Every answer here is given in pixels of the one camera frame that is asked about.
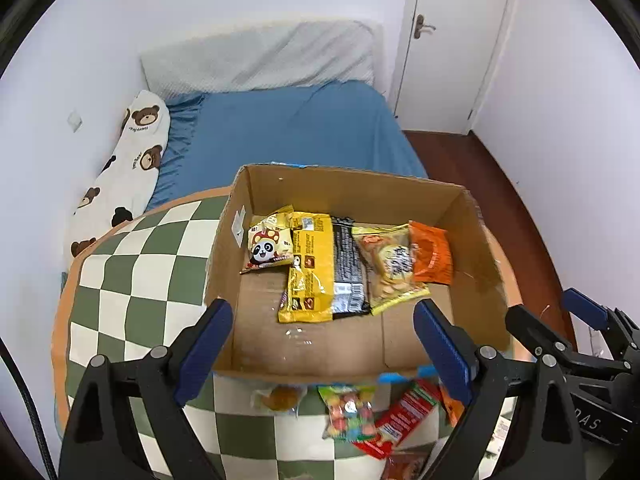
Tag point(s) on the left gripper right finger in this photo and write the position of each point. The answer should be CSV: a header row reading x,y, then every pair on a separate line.
x,y
450,349

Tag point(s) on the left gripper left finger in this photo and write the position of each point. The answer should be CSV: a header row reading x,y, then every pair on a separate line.
x,y
196,348

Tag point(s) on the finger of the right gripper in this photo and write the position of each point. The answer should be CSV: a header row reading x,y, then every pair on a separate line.
x,y
590,312
533,334

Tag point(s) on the orange pastry snack pack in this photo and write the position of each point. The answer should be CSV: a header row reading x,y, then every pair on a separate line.
x,y
453,407

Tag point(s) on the red green snack bar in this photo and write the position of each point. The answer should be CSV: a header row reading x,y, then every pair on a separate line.
x,y
399,421

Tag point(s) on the orange jelly cup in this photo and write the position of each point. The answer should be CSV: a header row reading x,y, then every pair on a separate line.
x,y
279,399

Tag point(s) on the white chocolate biscuit pack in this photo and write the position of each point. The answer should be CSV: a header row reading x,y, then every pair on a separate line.
x,y
498,437

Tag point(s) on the colourful candy balls bag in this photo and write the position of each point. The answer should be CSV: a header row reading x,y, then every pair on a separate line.
x,y
350,414

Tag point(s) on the brown snack pack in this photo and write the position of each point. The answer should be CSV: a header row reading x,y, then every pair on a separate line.
x,y
405,466

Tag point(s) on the yellow cracker bag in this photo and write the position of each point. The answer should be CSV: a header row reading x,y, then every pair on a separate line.
x,y
386,252

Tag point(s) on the panda mushroom snack pack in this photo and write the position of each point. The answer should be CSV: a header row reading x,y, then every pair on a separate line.
x,y
270,241

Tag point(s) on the yellow black snack bag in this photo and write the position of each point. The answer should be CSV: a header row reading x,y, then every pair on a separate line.
x,y
326,280

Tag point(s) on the cardboard milk box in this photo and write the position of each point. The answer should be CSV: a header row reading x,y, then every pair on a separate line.
x,y
360,347

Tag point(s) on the green white checkered mat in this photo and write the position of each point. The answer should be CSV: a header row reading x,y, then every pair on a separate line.
x,y
160,304

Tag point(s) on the bear print bolster pillow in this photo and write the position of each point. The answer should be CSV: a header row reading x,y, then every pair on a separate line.
x,y
127,181

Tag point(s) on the grey white pillow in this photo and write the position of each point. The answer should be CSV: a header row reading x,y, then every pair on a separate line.
x,y
268,56

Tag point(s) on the white door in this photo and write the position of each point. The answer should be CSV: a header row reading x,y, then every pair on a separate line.
x,y
442,78

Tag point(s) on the white wall socket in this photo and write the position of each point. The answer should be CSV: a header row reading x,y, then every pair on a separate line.
x,y
74,120

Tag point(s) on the metal door handle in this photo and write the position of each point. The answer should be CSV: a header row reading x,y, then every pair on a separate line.
x,y
421,27

